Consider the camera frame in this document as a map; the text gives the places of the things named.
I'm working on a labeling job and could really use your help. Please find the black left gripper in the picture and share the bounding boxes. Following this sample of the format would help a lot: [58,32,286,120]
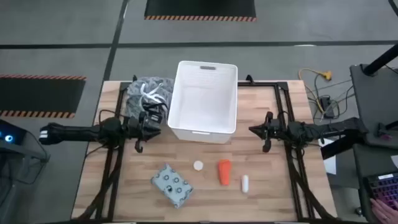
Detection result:
[126,110,162,154]

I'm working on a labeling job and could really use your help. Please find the small white tube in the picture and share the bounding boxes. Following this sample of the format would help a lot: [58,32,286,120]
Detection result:
[241,174,250,194]

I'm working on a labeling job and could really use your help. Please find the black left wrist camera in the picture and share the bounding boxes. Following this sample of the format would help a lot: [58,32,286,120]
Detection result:
[144,107,164,124]

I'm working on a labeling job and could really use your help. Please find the black pole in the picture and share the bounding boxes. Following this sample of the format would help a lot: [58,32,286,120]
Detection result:
[363,43,398,77]

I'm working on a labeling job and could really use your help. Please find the white ribbon drawstring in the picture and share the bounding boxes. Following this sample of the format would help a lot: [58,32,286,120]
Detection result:
[139,83,167,108]

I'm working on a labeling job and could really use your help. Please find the black hazard-striped floor mat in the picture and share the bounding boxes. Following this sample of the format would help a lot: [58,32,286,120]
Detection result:
[144,0,258,22]
[0,73,87,119]

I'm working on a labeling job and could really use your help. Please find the white pack blue cross print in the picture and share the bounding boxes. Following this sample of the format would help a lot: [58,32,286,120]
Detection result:
[150,164,194,209]

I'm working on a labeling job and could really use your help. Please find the person's hand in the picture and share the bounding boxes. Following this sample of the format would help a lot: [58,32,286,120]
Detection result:
[369,197,398,224]

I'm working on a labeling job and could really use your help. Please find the black backlit keyboard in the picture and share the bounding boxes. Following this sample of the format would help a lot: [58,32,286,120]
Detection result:
[363,172,398,215]

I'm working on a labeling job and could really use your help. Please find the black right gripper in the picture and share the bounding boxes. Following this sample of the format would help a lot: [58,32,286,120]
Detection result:
[248,111,287,154]

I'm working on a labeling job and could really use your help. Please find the grey patterned drawstring bag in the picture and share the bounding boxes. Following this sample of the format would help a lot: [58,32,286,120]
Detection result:
[125,77,175,125]

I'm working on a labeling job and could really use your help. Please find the white plastic basket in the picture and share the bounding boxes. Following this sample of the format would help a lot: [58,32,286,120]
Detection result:
[167,60,239,144]

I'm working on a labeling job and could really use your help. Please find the small purple object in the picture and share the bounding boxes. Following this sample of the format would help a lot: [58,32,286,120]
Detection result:
[377,123,394,141]

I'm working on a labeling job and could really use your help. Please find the black metal table frame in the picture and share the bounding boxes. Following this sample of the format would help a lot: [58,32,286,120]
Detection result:
[74,74,339,223]

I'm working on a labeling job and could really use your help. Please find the black device blue light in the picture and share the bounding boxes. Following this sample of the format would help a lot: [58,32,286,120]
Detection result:
[0,119,27,146]

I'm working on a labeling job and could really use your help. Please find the black power adapter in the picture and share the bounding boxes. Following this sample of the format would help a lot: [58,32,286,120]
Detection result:
[320,95,336,119]

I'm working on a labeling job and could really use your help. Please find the grey desk top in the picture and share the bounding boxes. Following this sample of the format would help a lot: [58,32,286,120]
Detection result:
[353,143,398,224]
[349,63,398,149]

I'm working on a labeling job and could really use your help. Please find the yellow extension cable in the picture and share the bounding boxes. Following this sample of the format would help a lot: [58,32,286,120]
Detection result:
[298,68,333,113]

